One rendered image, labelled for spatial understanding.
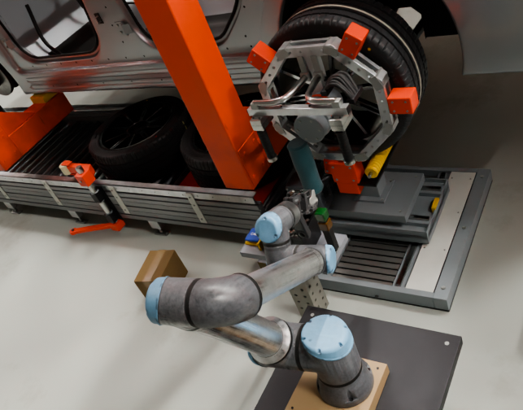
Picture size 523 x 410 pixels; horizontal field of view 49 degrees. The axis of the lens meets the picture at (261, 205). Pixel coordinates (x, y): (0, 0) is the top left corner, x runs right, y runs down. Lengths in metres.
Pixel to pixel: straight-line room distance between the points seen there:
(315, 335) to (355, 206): 1.09
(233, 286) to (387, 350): 0.91
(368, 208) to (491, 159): 0.80
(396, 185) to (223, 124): 0.92
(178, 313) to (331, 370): 0.64
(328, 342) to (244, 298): 0.51
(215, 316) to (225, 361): 1.38
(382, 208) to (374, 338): 0.77
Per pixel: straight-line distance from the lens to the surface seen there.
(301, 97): 2.49
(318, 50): 2.17
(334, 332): 1.79
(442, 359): 2.05
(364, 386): 1.94
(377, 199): 2.74
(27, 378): 3.30
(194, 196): 3.01
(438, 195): 2.81
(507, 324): 2.49
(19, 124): 4.07
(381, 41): 2.18
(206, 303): 1.31
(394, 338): 2.12
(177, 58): 2.31
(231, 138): 2.43
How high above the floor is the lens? 2.01
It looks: 37 degrees down
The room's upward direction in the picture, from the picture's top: 25 degrees counter-clockwise
